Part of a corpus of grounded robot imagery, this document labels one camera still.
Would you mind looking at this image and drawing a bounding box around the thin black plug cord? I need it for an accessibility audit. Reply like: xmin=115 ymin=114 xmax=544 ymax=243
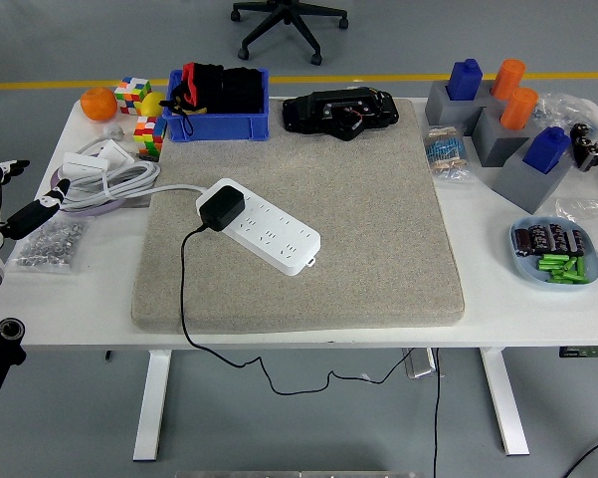
xmin=178 ymin=224 xmax=444 ymax=397

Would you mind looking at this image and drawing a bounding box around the black floor cable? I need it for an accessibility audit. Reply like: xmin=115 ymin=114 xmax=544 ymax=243
xmin=561 ymin=431 xmax=598 ymax=478

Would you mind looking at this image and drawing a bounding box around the orange cylinder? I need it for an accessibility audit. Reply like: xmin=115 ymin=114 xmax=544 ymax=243
xmin=491 ymin=58 xmax=527 ymax=101
xmin=498 ymin=87 xmax=539 ymax=131

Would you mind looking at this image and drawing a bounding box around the blue bottle-shaped block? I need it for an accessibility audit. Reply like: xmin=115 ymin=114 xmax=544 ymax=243
xmin=521 ymin=125 xmax=572 ymax=175
xmin=445 ymin=58 xmax=484 ymax=102

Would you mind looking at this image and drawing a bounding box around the white table leg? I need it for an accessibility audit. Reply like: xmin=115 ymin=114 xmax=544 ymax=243
xmin=479 ymin=347 xmax=531 ymax=457
xmin=132 ymin=350 xmax=173 ymax=462

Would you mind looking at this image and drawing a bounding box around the orange fruit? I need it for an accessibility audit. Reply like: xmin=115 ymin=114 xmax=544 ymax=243
xmin=80 ymin=87 xmax=118 ymax=122

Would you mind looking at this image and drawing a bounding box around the yellow lemon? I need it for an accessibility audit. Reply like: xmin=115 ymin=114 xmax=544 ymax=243
xmin=139 ymin=92 xmax=168 ymax=119

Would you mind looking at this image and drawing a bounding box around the black pouch with red trim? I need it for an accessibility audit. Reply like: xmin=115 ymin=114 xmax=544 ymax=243
xmin=157 ymin=62 xmax=225 ymax=138

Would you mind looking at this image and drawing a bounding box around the multicolour puzzle cube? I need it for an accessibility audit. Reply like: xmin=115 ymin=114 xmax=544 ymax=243
xmin=113 ymin=76 xmax=153 ymax=117
xmin=132 ymin=116 xmax=168 ymax=154

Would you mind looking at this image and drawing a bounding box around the crumpled clear plastic bag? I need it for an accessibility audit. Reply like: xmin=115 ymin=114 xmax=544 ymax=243
xmin=531 ymin=92 xmax=598 ymax=193

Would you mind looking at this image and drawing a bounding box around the clear bag of resistors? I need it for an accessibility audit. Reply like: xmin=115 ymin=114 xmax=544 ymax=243
xmin=422 ymin=123 xmax=477 ymax=186

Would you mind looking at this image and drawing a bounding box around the clear bag of screws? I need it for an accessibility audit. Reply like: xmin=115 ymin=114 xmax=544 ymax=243
xmin=0 ymin=213 xmax=89 ymax=275

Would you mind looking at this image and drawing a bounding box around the light blue tray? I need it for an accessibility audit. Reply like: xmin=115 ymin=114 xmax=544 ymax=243
xmin=508 ymin=214 xmax=598 ymax=292

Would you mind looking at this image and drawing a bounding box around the black mechanical housing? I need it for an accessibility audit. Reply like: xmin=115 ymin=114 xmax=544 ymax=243
xmin=282 ymin=87 xmax=400 ymax=142

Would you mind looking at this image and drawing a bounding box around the silver box under table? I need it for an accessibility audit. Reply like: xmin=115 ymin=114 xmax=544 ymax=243
xmin=402 ymin=347 xmax=438 ymax=379

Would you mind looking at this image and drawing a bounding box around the white power strip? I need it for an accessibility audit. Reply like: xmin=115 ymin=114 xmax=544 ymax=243
xmin=195 ymin=177 xmax=323 ymax=277

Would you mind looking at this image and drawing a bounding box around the black plug adapter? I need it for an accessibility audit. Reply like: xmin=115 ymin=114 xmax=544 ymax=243
xmin=198 ymin=184 xmax=248 ymax=232

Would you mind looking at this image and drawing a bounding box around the grey block holder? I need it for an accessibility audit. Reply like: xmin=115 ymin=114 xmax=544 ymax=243
xmin=491 ymin=146 xmax=574 ymax=216
xmin=477 ymin=79 xmax=516 ymax=114
xmin=471 ymin=106 xmax=538 ymax=168
xmin=424 ymin=81 xmax=485 ymax=128

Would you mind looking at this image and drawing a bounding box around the black office chair base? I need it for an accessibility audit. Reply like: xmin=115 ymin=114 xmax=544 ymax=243
xmin=230 ymin=0 xmax=350 ymax=66

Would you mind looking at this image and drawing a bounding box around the black folded fabric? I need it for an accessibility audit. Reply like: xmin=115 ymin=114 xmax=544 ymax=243
xmin=221 ymin=67 xmax=266 ymax=114

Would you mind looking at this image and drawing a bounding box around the white power strip cord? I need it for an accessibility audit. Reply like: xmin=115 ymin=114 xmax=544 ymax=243
xmin=54 ymin=122 xmax=210 ymax=213

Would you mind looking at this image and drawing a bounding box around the blue plastic bin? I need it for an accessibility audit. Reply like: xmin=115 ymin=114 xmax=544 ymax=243
xmin=161 ymin=68 xmax=271 ymax=144

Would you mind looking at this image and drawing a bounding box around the black hanging cable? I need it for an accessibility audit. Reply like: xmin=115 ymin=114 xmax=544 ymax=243
xmin=431 ymin=347 xmax=442 ymax=478

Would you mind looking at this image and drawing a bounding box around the black capacitor with print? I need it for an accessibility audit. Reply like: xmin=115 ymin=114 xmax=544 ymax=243
xmin=565 ymin=228 xmax=586 ymax=258
xmin=548 ymin=223 xmax=568 ymax=253
xmin=528 ymin=224 xmax=551 ymax=253
xmin=513 ymin=227 xmax=532 ymax=258

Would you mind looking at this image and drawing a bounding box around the grey-brown mat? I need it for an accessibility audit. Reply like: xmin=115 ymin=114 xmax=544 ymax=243
xmin=130 ymin=97 xmax=467 ymax=335

